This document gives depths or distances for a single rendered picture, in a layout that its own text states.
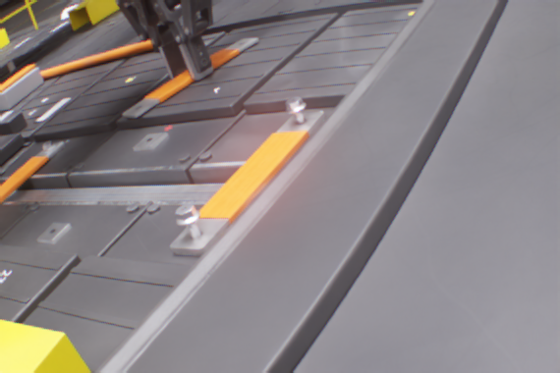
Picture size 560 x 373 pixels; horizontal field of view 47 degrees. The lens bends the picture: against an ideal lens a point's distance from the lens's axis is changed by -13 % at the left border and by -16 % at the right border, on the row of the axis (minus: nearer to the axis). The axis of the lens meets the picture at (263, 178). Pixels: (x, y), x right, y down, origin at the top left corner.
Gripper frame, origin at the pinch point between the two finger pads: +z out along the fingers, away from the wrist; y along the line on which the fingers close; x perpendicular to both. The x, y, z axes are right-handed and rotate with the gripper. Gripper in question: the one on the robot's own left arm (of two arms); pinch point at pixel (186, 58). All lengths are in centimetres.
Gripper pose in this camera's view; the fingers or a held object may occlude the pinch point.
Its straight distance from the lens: 66.2
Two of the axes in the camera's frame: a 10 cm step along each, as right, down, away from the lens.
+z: 3.4, 8.4, 4.2
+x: 6.9, -5.3, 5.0
